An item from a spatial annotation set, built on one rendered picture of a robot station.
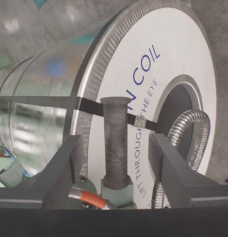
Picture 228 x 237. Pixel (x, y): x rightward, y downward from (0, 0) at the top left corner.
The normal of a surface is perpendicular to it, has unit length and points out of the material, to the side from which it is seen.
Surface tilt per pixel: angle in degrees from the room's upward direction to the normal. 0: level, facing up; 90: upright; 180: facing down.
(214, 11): 0
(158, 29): 90
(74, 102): 48
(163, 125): 34
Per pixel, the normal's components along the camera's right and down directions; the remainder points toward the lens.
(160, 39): 0.69, 0.11
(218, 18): -0.63, 0.59
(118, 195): 0.17, 0.25
